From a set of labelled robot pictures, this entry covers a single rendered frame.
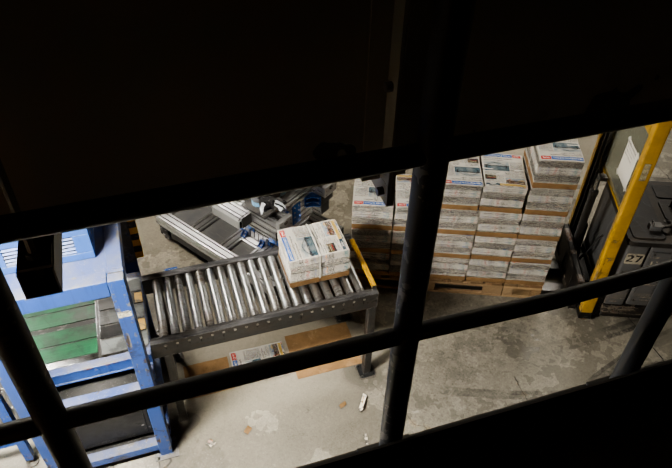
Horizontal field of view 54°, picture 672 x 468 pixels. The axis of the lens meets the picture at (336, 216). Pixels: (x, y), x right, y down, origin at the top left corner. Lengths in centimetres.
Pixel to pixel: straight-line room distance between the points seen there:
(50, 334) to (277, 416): 147
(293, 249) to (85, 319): 125
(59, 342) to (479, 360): 270
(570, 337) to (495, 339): 55
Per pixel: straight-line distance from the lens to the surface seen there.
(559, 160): 439
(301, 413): 440
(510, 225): 468
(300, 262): 382
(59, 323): 407
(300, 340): 473
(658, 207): 512
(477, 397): 458
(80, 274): 321
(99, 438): 426
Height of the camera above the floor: 375
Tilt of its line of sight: 42 degrees down
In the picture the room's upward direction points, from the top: 2 degrees clockwise
